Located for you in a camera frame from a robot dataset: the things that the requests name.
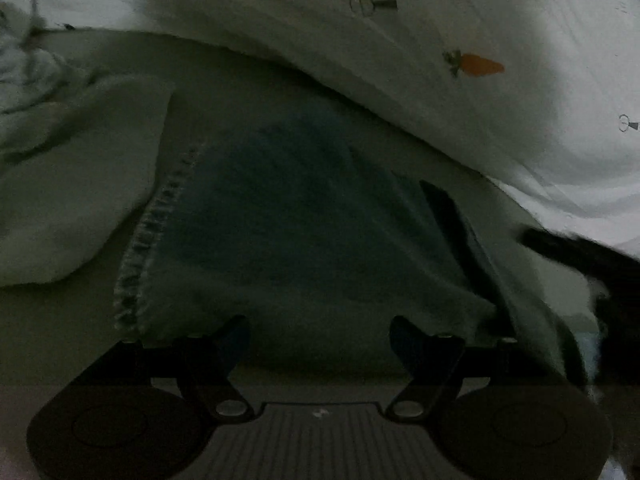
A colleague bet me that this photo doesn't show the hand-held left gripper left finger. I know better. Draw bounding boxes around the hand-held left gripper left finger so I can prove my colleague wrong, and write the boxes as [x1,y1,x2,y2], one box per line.
[65,315,257,424]

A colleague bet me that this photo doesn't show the white printed quilt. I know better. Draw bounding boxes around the white printed quilt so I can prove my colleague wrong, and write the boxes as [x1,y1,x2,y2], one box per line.
[107,0,640,261]

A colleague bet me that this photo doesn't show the blue denim jeans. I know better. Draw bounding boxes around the blue denim jeans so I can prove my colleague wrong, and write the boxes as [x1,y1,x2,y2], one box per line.
[114,110,593,392]

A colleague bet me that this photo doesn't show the pale bed sheet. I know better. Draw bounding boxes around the pale bed sheet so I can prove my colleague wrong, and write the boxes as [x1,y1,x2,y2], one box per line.
[0,29,601,401]

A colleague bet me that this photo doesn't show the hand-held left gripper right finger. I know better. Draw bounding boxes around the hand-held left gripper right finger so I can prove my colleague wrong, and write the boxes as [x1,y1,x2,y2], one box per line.
[384,315,568,422]

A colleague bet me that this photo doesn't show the white garment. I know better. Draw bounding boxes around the white garment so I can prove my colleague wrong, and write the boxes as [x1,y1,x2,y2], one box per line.
[0,74,173,287]

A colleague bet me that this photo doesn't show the crumpled pale blue cloth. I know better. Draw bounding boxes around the crumpled pale blue cloth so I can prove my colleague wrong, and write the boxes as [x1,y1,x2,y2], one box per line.
[0,2,93,153]

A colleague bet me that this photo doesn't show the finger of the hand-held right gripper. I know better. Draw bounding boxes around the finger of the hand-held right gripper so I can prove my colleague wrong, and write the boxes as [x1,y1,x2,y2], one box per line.
[520,227,608,286]

